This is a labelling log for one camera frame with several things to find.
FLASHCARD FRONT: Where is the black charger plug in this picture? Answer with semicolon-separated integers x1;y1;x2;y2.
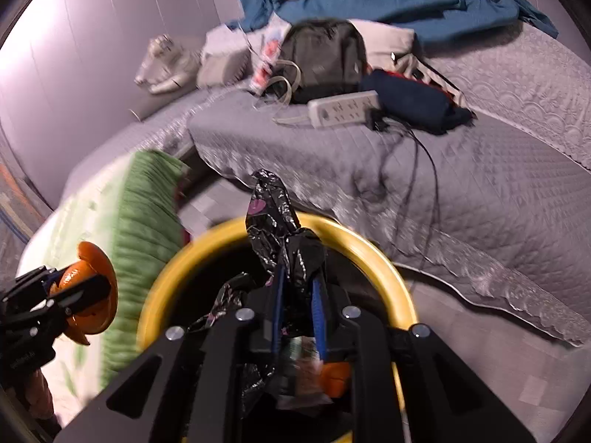
368;109;391;134

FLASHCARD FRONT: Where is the printed wall hanging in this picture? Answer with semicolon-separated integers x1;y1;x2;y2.
0;148;42;245

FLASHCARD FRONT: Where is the black plastic bag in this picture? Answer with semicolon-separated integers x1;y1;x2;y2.
245;169;331;361

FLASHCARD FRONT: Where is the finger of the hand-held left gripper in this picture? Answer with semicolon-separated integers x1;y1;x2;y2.
46;276;113;319
14;265;63;296

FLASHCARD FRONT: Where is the green patterned play mat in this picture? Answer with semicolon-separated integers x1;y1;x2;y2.
18;149;190;402

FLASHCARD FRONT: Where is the grey quilted bedspread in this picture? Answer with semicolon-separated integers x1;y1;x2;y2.
189;23;591;347

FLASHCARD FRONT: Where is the black bin liner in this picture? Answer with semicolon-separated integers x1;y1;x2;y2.
187;272;278;425

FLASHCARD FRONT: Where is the grey square pillow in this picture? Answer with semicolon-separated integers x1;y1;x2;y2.
198;51;252;88

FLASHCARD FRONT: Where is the white power strip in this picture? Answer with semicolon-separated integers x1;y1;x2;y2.
308;91;380;128

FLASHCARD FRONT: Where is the navy blue cloth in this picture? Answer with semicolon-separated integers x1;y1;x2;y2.
359;69;474;135

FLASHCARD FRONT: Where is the grey bolster pillow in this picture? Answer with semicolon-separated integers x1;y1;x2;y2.
129;87;195;121

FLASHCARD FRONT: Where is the light grey pillow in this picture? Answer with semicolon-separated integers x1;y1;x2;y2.
203;25;245;56

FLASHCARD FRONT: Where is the grey bed mattress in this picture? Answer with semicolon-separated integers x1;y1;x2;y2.
60;87;218;204

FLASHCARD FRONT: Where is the beige pillow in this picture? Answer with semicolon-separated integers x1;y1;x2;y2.
348;18;416;72

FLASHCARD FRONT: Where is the person's left hand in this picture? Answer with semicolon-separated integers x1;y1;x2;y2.
21;369;56;427

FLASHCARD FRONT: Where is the printed clear plastic bag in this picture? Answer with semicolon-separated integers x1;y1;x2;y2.
249;14;296;95

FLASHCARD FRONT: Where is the black cable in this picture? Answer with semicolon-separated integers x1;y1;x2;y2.
383;120;441;259

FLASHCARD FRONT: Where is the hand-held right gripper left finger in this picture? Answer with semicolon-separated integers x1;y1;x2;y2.
54;263;287;443

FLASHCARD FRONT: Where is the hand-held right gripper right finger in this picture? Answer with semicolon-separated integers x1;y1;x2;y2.
311;272;539;443

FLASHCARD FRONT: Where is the small orange peel piece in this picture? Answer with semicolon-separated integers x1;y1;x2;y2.
321;361;352;398

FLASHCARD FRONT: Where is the yellow rimmed trash bin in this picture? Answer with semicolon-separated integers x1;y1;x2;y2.
137;216;420;443

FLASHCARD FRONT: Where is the grey plush toy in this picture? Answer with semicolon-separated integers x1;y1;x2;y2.
135;34;204;95

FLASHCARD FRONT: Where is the black backpack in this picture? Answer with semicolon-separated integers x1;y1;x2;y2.
276;19;368;104

